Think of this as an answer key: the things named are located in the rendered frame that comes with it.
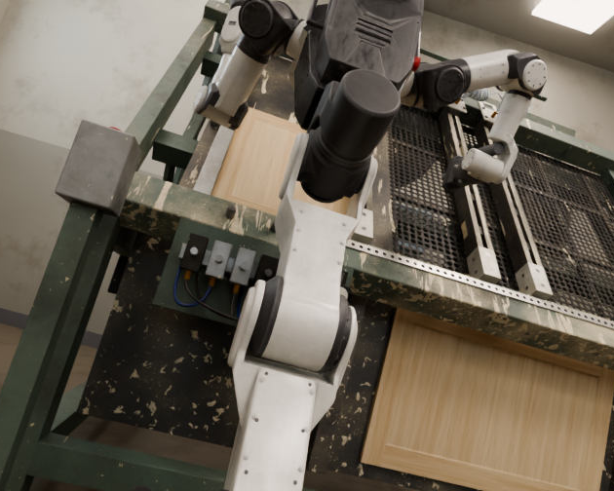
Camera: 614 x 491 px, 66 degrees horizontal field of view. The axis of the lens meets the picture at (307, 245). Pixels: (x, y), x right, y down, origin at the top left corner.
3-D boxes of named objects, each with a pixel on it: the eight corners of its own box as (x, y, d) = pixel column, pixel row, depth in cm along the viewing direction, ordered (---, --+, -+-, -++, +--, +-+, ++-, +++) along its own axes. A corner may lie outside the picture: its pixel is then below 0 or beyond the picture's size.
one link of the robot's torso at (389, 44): (453, 88, 92) (452, -9, 111) (288, 25, 87) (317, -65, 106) (388, 178, 117) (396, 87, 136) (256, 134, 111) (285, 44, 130)
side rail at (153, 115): (102, 189, 137) (103, 160, 130) (199, 40, 215) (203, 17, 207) (124, 196, 138) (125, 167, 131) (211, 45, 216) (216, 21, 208)
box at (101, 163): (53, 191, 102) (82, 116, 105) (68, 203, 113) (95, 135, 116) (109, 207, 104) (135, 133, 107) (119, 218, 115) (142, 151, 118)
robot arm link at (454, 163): (459, 197, 156) (479, 194, 144) (434, 188, 154) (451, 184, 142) (470, 161, 156) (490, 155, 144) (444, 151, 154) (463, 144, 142)
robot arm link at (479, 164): (479, 189, 144) (501, 185, 133) (449, 175, 142) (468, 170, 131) (491, 155, 144) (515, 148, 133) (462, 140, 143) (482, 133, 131)
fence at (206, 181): (190, 201, 137) (192, 191, 134) (249, 61, 204) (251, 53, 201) (207, 206, 138) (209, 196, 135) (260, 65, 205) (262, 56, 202)
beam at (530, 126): (201, 27, 210) (205, 5, 203) (206, 18, 217) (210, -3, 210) (613, 180, 246) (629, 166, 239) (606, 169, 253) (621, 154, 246)
